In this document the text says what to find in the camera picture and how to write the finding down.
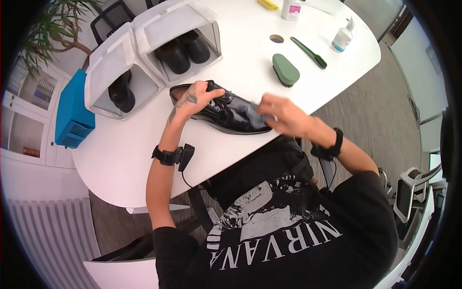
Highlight white office chair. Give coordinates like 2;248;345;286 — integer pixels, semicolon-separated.
378;163;444;224

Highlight white bottle with pink label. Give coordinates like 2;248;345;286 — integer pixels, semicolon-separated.
281;0;303;21

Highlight white clear-front shoe box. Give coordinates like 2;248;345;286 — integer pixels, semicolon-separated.
84;22;167;121
131;0;223;87

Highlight grey polishing cloth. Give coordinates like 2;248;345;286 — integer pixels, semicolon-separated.
247;103;279;129

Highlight black leather shoe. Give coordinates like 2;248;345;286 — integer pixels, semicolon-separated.
108;70;136;113
154;39;191;75
177;30;211;64

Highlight white slatted radiator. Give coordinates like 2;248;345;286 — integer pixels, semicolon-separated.
6;197;102;289

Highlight person's right hand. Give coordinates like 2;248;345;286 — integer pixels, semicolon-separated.
257;93;315;139

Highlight glossy black dress shoe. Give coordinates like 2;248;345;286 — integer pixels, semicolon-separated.
169;80;273;136

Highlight person's left hand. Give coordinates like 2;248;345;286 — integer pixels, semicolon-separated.
175;80;225;123

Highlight black wrist band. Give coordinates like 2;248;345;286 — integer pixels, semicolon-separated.
310;127;344;162
151;143;196;172

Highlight potted green plant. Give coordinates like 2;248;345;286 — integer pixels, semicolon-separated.
21;0;106;81

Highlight blue plastic drawer box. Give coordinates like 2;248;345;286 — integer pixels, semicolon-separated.
54;69;96;149

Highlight black office chair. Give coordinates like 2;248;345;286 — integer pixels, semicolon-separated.
90;0;136;46

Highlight white glass-door cabinet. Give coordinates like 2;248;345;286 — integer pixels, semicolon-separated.
0;54;77;170

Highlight green oval shoe brush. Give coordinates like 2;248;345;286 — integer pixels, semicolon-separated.
272;53;301;88

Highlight green long-handled small brush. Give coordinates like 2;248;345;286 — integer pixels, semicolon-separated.
290;36;328;70

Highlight person's right fingers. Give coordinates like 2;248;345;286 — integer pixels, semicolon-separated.
257;93;281;125

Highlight person's left thumb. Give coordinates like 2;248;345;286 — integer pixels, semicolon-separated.
203;89;225;105

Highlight person's body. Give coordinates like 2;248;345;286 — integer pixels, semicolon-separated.
153;135;399;289

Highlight white spray bottle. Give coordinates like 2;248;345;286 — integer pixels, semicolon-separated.
331;17;355;54

